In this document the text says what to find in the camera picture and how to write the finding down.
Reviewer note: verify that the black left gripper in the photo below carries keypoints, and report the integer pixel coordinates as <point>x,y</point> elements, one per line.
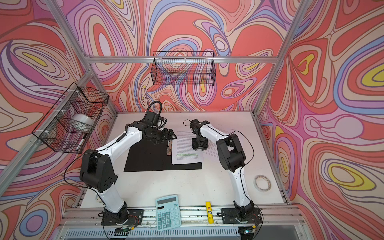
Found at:
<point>165,137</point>

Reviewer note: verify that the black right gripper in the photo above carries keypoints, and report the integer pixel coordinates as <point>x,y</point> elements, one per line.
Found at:
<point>195,146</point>

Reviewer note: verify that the printed paper sheet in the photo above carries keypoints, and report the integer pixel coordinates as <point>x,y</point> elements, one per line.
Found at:
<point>183,152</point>
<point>212,150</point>

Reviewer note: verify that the black file folder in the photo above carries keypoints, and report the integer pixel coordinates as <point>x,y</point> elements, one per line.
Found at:
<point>145,156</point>

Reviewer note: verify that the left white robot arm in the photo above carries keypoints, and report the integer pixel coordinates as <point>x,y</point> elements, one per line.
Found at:
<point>97,168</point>

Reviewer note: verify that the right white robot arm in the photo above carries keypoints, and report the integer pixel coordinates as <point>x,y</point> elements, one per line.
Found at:
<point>232,158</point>

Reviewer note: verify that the metal folder clip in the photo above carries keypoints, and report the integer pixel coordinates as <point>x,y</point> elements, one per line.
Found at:
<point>169,148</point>

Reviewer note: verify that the yellow glue stick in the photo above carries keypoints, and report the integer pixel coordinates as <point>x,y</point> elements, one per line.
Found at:
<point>209,212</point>

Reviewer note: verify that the clear tape roll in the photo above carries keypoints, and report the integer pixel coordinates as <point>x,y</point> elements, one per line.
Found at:
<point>262,183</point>

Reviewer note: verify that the teal calculator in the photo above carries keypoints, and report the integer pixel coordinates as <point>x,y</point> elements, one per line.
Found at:
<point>168,213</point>

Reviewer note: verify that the black marker in basket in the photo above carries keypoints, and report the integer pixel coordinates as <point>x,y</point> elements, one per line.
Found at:
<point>80,146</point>

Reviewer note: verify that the back black wire basket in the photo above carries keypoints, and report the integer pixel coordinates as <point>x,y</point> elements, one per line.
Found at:
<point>191,68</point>

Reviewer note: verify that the black wire basket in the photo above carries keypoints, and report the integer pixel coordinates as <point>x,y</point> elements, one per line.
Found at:
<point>62,134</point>
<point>191,68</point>

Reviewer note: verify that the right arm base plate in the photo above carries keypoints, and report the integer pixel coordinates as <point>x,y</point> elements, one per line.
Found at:
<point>231,216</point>

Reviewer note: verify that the left black wire basket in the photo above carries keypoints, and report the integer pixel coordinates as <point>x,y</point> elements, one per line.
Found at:
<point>62,134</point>

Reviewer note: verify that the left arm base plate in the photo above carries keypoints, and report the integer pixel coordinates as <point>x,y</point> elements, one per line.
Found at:
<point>130,217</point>

